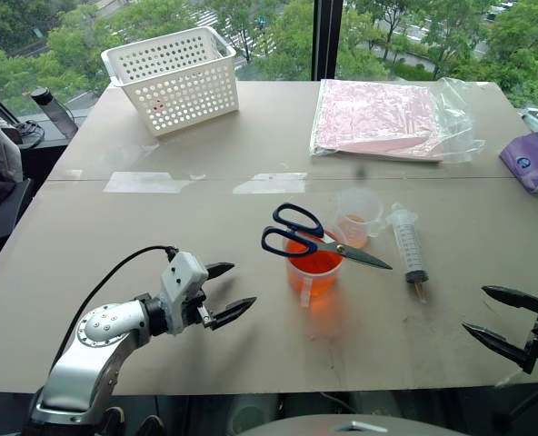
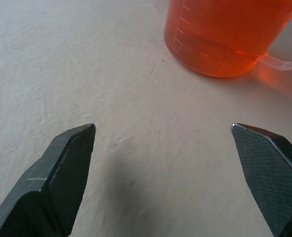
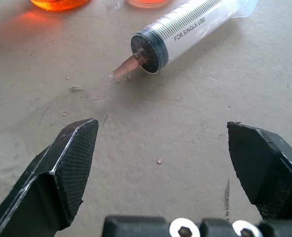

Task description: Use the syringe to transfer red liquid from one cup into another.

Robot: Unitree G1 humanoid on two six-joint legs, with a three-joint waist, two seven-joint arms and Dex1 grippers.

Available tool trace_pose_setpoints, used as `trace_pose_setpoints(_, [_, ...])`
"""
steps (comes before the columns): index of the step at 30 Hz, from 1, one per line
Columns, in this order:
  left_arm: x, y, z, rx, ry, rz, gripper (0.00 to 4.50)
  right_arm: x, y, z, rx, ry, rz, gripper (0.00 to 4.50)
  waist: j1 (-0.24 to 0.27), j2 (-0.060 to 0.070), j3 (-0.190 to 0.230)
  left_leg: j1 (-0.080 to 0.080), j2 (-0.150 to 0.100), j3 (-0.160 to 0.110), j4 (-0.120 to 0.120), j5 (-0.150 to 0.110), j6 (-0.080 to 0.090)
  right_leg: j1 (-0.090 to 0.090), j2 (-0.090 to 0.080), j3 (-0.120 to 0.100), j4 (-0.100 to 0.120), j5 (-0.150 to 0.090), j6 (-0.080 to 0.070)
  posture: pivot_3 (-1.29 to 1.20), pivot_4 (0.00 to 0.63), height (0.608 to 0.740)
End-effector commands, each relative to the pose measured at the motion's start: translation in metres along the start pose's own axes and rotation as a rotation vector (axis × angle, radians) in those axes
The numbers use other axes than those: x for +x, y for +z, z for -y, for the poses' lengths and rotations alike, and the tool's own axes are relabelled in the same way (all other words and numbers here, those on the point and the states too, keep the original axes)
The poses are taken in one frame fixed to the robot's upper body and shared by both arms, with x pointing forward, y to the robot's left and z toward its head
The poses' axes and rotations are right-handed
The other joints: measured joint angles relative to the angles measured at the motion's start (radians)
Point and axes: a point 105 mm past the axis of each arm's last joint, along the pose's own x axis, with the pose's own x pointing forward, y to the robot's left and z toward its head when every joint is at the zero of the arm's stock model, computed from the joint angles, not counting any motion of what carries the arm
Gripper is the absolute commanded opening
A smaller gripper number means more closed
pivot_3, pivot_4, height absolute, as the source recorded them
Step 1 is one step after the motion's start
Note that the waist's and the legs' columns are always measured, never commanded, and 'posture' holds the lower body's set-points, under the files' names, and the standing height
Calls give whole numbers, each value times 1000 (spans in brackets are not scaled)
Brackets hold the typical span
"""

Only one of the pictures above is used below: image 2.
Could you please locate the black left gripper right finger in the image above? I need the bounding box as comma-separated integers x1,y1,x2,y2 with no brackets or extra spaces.
230,122,292,237

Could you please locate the clear measuring cup orange liquid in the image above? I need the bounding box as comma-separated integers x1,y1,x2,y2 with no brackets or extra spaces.
163,0,292,78

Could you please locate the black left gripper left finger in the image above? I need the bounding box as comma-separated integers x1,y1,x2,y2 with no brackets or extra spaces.
0,123,97,237

